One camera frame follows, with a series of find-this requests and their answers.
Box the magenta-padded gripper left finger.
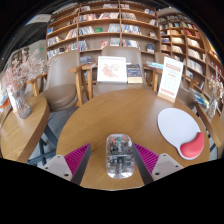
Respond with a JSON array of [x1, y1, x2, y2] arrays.
[[41, 143, 92, 186]]

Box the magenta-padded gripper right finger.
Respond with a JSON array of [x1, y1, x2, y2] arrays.
[[131, 143, 184, 186]]

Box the transparent computer mouse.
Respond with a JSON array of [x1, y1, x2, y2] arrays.
[[105, 133, 136, 180]]

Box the white mouse pad red rest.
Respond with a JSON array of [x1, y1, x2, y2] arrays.
[[157, 107, 206, 161]]

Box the round wooden side table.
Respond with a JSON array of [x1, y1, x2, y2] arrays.
[[196, 103, 224, 151], [0, 95, 51, 164]]

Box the glass vase pink dried flowers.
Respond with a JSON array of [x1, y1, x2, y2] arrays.
[[1, 49, 51, 120]]

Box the beige wooden-armed armchair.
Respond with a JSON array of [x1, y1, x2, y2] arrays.
[[26, 49, 93, 113], [88, 45, 158, 99], [153, 51, 201, 109]]

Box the glass vase beige dried flowers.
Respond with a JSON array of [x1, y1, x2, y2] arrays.
[[205, 64, 224, 119]]

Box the colourful magazine stack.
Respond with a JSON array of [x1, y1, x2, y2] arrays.
[[188, 88, 210, 108]]

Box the small white table sign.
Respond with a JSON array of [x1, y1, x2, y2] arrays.
[[7, 90, 17, 113]]

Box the white red table sign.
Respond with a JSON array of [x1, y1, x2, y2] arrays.
[[157, 56, 184, 104]]

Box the dark cover book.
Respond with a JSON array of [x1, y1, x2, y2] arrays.
[[126, 63, 144, 84]]

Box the light blue book stack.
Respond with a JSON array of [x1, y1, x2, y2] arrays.
[[145, 61, 165, 71]]

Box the white floral picture board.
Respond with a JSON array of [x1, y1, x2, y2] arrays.
[[96, 55, 128, 84]]

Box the small distant bookshelf unit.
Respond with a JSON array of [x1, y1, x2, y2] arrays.
[[11, 46, 31, 68]]

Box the curved wooden bookshelf unit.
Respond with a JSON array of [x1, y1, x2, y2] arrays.
[[158, 13, 224, 104]]

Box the wide wooden bookshelf unit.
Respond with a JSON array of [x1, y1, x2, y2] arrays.
[[45, 1, 159, 68]]

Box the white hanging ceiling panel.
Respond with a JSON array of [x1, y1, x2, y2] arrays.
[[24, 13, 53, 26]]

